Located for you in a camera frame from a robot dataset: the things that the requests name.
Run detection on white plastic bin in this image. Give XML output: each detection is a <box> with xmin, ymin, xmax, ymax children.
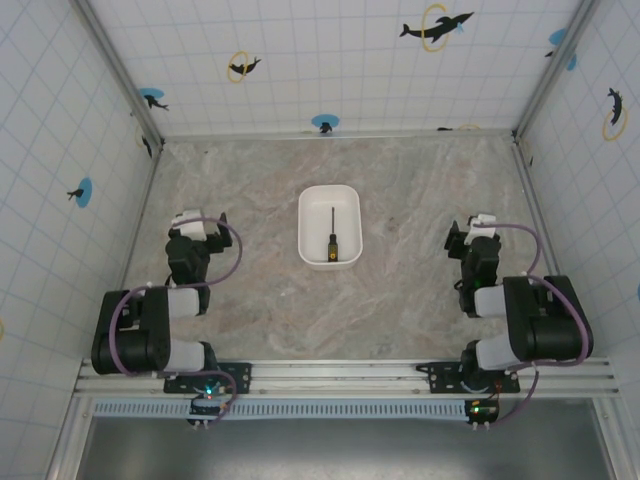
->
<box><xmin>297</xmin><ymin>184</ymin><xmax>364</xmax><ymax>272</ymax></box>

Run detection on black and yellow screwdriver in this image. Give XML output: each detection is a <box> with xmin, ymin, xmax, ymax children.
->
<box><xmin>325</xmin><ymin>205</ymin><xmax>340</xmax><ymax>263</ymax></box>

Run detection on grey metal panel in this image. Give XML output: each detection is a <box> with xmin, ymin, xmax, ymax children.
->
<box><xmin>74</xmin><ymin>413</ymin><xmax>619</xmax><ymax>480</ymax></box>

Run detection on aluminium frame bar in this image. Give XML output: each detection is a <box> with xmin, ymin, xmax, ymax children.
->
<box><xmin>160</xmin><ymin>127</ymin><xmax>517</xmax><ymax>142</ymax></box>
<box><xmin>511</xmin><ymin>134</ymin><xmax>559</xmax><ymax>277</ymax></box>
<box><xmin>45</xmin><ymin>142</ymin><xmax>167</xmax><ymax>480</ymax></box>

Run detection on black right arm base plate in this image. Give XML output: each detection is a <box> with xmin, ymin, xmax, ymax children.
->
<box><xmin>415</xmin><ymin>360</ymin><xmax>522</xmax><ymax>397</ymax></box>

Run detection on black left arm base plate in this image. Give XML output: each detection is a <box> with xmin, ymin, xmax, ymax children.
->
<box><xmin>163</xmin><ymin>361</ymin><xmax>253</xmax><ymax>397</ymax></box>

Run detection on aluminium mounting rail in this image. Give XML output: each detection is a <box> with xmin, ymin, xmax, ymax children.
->
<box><xmin>73</xmin><ymin>356</ymin><xmax>615</xmax><ymax>400</ymax></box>

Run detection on aluminium frame post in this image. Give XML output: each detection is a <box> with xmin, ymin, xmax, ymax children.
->
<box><xmin>512</xmin><ymin>0</ymin><xmax>601</xmax><ymax>140</ymax></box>
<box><xmin>68</xmin><ymin>0</ymin><xmax>165</xmax><ymax>147</ymax></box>

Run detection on slotted grey cable duct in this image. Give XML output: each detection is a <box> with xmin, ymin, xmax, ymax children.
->
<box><xmin>91</xmin><ymin>399</ymin><xmax>502</xmax><ymax>420</ymax></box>

